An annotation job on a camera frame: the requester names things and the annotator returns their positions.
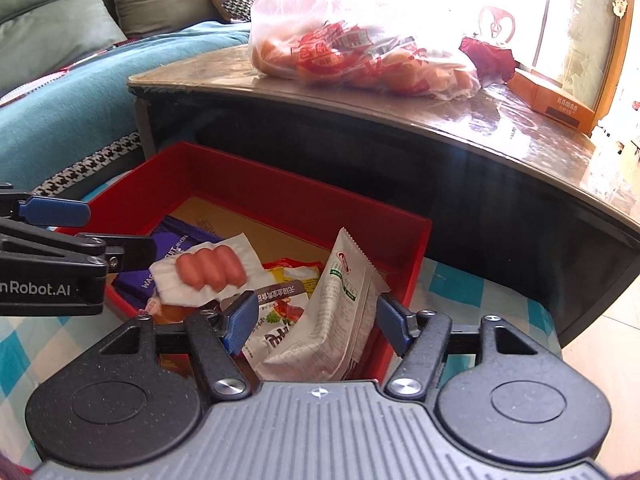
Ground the wafer biscuit packet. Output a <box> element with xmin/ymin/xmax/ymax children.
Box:
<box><xmin>111</xmin><ymin>215</ymin><xmax>223</xmax><ymax>308</ymax></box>

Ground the grey-green throw pillow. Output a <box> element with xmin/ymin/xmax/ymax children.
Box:
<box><xmin>112</xmin><ymin>0</ymin><xmax>221</xmax><ymax>38</ymax></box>

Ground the orange cardboard box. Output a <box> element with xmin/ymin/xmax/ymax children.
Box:
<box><xmin>507</xmin><ymin>67</ymin><xmax>598</xmax><ymax>136</ymax></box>

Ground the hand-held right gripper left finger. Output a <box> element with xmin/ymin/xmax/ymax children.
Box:
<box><xmin>92</xmin><ymin>290</ymin><xmax>261</xmax><ymax>402</ymax></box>

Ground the carved wooden chair backrest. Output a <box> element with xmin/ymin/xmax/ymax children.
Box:
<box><xmin>477</xmin><ymin>5</ymin><xmax>516</xmax><ymax>43</ymax></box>

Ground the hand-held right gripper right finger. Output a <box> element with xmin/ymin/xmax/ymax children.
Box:
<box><xmin>376</xmin><ymin>292</ymin><xmax>548</xmax><ymax>401</ymax></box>

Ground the yellow red snack packet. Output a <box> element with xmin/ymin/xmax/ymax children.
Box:
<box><xmin>262</xmin><ymin>257</ymin><xmax>323</xmax><ymax>291</ymax></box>

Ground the clear plastic bag of snacks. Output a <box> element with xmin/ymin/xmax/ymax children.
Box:
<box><xmin>248</xmin><ymin>0</ymin><xmax>483</xmax><ymax>101</ymax></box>

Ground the sausage pack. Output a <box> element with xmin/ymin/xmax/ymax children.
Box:
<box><xmin>150</xmin><ymin>232</ymin><xmax>261</xmax><ymax>307</ymax></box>

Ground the dark coffee table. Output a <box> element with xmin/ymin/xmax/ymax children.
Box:
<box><xmin>127</xmin><ymin>42</ymin><xmax>640</xmax><ymax>351</ymax></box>

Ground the brown white snack packet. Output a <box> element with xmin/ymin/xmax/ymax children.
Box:
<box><xmin>220</xmin><ymin>280</ymin><xmax>308</xmax><ymax>368</ymax></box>

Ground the red cardboard box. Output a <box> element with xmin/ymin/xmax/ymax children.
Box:
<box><xmin>55</xmin><ymin>141</ymin><xmax>433</xmax><ymax>381</ymax></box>

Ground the crumpled red bag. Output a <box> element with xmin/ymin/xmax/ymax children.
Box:
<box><xmin>459</xmin><ymin>36</ymin><xmax>517</xmax><ymax>86</ymax></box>

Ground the large grey-green cushion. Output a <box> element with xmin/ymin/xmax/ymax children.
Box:
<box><xmin>0</xmin><ymin>0</ymin><xmax>128</xmax><ymax>93</ymax></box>

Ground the long white snack packet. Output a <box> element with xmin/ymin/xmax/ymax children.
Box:
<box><xmin>260</xmin><ymin>227</ymin><xmax>391</xmax><ymax>382</ymax></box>

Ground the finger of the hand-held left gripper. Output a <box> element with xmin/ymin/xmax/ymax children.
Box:
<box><xmin>0</xmin><ymin>219</ymin><xmax>157</xmax><ymax>281</ymax></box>
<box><xmin>0</xmin><ymin>182</ymin><xmax>92</xmax><ymax>228</ymax></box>

